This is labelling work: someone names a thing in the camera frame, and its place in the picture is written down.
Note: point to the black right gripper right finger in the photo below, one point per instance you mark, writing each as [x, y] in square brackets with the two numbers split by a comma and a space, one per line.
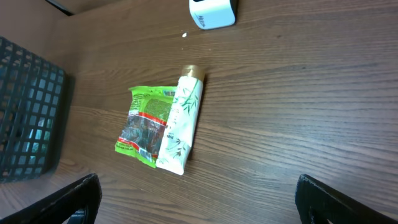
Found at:
[317, 202]

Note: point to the white conditioner tube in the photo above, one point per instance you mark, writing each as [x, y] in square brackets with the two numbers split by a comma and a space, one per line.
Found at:
[181, 124]

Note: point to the white barcode scanner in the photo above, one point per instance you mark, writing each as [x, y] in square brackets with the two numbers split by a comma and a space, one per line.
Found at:
[213, 14]

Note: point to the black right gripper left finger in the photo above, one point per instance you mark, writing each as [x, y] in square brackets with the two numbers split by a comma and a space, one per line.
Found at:
[76, 203]

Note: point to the green snack bag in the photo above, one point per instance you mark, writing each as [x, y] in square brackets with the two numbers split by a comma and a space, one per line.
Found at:
[147, 118]

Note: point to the grey plastic lattice basket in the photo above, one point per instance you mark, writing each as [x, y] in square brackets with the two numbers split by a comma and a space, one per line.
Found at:
[34, 95]

